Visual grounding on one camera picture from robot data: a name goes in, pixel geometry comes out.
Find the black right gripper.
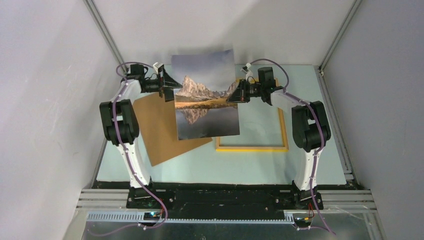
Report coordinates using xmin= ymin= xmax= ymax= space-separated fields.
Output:
xmin=225 ymin=79 xmax=264 ymax=104

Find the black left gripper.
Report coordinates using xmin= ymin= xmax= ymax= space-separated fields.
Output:
xmin=142 ymin=67 xmax=183 ymax=102

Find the landscape photo print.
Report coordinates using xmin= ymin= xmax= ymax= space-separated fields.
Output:
xmin=171 ymin=49 xmax=240 ymax=140

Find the yellow wooden picture frame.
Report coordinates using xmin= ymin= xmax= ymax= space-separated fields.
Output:
xmin=215 ymin=98 xmax=289 ymax=152

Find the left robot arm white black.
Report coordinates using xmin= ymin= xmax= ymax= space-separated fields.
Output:
xmin=99 ymin=61 xmax=183 ymax=189

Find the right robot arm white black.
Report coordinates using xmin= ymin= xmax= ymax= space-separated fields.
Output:
xmin=226 ymin=63 xmax=331 ymax=209

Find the brown cardboard backing board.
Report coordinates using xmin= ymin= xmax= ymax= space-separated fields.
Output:
xmin=133 ymin=93 xmax=212 ymax=167

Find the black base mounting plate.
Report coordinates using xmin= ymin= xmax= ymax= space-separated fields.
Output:
xmin=126 ymin=182 xmax=324 ymax=220

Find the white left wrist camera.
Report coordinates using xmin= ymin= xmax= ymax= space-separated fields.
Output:
xmin=152 ymin=62 xmax=165 ymax=77

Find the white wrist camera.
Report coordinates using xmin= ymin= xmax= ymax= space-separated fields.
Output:
xmin=152 ymin=62 xmax=165 ymax=77
xmin=240 ymin=63 xmax=253 ymax=81

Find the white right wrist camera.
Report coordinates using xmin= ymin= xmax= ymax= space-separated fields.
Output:
xmin=240 ymin=63 xmax=253 ymax=81

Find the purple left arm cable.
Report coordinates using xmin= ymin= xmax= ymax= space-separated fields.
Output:
xmin=86 ymin=61 xmax=169 ymax=238

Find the left aluminium corner post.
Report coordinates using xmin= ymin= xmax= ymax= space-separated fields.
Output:
xmin=83 ymin=0 xmax=125 ymax=64

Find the aluminium corner post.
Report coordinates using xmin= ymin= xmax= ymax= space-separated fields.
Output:
xmin=318 ymin=0 xmax=363 ymax=72
xmin=83 ymin=0 xmax=125 ymax=64

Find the left controller board with wires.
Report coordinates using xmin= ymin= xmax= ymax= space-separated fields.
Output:
xmin=142 ymin=197 xmax=165 ymax=220

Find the controller board with wires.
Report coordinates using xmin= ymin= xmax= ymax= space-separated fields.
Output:
xmin=294 ymin=203 xmax=315 ymax=228
xmin=142 ymin=197 xmax=165 ymax=220

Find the grey slotted cable duct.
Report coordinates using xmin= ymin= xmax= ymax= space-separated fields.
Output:
xmin=87 ymin=211 xmax=295 ymax=225

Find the aluminium front rail frame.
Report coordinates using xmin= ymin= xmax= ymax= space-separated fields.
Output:
xmin=76 ymin=189 xmax=377 ymax=214

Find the right controller board with wires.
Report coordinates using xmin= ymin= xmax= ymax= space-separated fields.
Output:
xmin=294 ymin=203 xmax=315 ymax=228

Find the right aluminium corner post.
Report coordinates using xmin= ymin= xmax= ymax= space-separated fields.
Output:
xmin=318 ymin=0 xmax=363 ymax=72

